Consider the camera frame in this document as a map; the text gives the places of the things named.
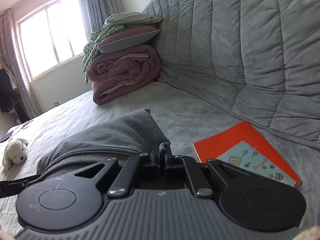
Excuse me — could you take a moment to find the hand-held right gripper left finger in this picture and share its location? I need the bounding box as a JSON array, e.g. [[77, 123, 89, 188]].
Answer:
[[74, 148, 162, 197]]

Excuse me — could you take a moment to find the grey patterned curtain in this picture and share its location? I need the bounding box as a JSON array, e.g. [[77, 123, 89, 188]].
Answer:
[[82, 0, 123, 34], [0, 9, 40, 120]]

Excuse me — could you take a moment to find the charger cable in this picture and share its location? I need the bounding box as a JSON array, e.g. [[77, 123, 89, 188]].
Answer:
[[15, 120, 34, 130]]

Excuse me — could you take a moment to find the red book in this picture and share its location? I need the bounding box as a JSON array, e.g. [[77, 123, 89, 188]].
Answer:
[[192, 120, 302, 188]]

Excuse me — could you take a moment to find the cream pillow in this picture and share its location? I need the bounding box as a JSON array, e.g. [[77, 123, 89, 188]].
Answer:
[[104, 12, 163, 27]]

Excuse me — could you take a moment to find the grey pillow with pink edge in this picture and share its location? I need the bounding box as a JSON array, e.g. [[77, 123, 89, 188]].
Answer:
[[97, 26, 161, 54]]

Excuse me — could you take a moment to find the light hanging garment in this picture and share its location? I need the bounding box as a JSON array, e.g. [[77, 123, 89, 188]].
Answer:
[[0, 60, 18, 90]]

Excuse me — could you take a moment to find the pink rolled quilt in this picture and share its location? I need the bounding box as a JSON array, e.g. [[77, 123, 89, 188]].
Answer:
[[86, 44, 163, 105]]

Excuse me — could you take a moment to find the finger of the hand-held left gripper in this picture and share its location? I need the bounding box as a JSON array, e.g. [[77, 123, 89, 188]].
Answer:
[[0, 174, 41, 198]]

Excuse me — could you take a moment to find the dark tablet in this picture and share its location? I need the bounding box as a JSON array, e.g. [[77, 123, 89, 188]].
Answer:
[[0, 131, 14, 143]]

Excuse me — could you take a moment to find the grey t-shirt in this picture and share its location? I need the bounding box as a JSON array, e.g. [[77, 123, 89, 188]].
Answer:
[[37, 109, 172, 188]]

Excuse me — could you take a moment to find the white plush dog toy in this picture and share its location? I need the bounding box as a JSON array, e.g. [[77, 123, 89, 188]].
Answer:
[[2, 138, 29, 170]]

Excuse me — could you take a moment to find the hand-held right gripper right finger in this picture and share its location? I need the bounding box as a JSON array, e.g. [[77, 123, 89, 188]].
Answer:
[[162, 148, 250, 197]]

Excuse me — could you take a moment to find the window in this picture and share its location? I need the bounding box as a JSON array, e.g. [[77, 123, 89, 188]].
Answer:
[[15, 0, 87, 83]]

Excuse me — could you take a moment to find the dark hanging jacket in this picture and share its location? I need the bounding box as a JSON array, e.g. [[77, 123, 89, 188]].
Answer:
[[0, 69, 15, 114]]

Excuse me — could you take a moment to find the green patterned blanket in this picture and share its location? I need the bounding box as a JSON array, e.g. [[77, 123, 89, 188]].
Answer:
[[82, 24, 125, 84]]

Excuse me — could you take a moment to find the bed with grey sheet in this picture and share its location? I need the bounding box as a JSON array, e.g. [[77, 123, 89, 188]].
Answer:
[[0, 80, 320, 230]]

